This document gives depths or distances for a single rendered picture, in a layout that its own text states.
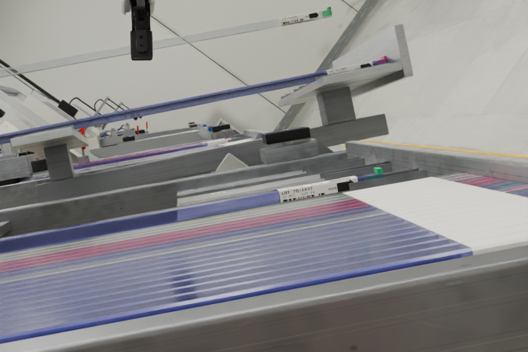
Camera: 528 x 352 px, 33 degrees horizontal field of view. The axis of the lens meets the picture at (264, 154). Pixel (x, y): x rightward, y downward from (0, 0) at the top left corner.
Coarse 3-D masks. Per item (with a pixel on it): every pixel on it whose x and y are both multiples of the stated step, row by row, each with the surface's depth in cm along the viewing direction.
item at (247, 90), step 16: (288, 80) 110; (304, 80) 110; (208, 96) 108; (224, 96) 109; (240, 96) 109; (112, 112) 107; (128, 112) 107; (144, 112) 107; (160, 112) 109; (32, 128) 105; (48, 128) 106; (80, 128) 107; (0, 144) 105
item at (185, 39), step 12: (324, 12) 133; (252, 24) 132; (264, 24) 132; (276, 24) 132; (180, 36) 130; (192, 36) 130; (204, 36) 131; (216, 36) 131; (120, 48) 129; (156, 48) 130; (48, 60) 127; (60, 60) 128; (72, 60) 128; (84, 60) 128; (0, 72) 126; (12, 72) 127; (24, 72) 127
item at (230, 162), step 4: (228, 156) 117; (232, 156) 117; (224, 160) 117; (228, 160) 117; (232, 160) 117; (236, 160) 118; (220, 164) 117; (224, 164) 117; (228, 164) 117; (232, 164) 117; (236, 164) 118; (240, 164) 118; (244, 164) 118; (220, 168) 117; (224, 168) 117; (228, 168) 117; (232, 168) 117; (236, 168) 118; (212, 172) 121
